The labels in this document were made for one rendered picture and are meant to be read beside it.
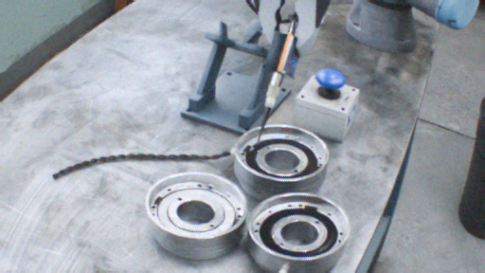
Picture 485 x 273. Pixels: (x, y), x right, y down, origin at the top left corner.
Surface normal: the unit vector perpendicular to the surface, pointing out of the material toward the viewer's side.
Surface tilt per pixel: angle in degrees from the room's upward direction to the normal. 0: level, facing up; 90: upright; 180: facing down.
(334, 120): 90
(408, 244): 0
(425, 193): 0
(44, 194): 0
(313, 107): 90
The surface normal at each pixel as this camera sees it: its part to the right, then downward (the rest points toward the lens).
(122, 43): 0.05, -0.82
